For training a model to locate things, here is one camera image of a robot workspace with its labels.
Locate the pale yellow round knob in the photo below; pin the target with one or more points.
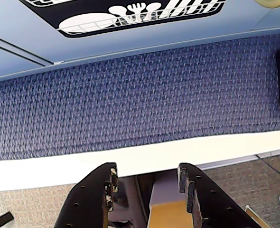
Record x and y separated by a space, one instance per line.
270 2

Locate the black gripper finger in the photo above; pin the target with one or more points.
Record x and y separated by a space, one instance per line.
211 204
87 202

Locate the blue cabinet door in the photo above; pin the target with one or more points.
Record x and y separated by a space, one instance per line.
0 63

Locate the blue woven mat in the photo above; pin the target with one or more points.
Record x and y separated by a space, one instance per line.
140 99

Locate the blue toy dishwasher front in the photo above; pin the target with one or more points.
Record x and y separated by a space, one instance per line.
154 40

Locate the yellow and white box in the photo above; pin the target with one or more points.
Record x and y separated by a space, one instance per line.
166 213

